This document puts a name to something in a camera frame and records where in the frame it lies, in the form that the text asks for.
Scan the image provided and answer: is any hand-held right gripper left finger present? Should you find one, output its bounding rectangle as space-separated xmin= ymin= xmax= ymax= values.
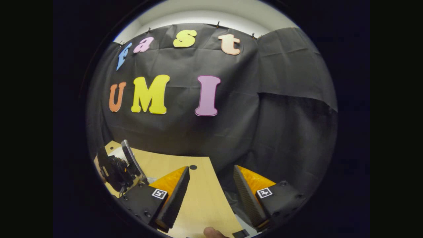
xmin=116 ymin=166 xmax=191 ymax=233

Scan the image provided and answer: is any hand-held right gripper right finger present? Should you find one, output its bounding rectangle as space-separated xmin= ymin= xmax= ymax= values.
xmin=233 ymin=165 xmax=308 ymax=232

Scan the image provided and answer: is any black backdrop cloth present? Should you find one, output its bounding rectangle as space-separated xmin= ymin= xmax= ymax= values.
xmin=87 ymin=22 xmax=338 ymax=212

